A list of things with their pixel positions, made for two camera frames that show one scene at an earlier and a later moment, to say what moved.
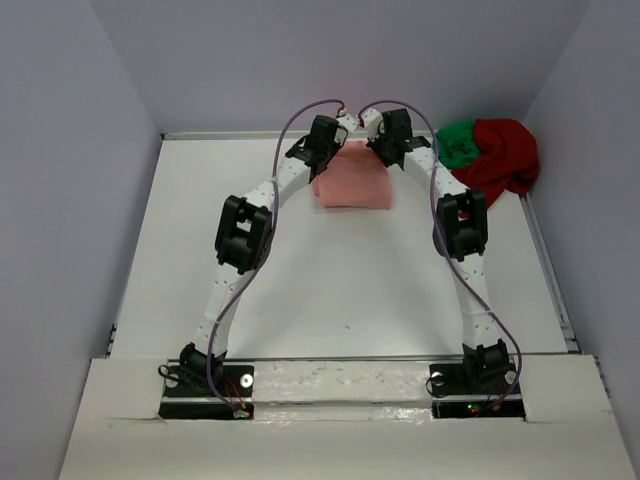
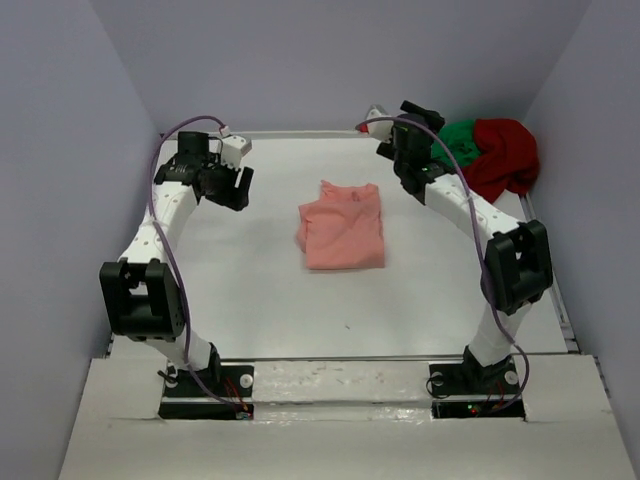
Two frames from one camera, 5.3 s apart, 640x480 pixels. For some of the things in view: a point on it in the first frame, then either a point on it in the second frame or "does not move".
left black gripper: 333,147 to 234,198
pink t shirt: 356,177 to 342,229
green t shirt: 456,144 does not move
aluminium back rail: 278,133 does not move
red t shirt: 509,159 does not move
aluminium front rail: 344,358 does not move
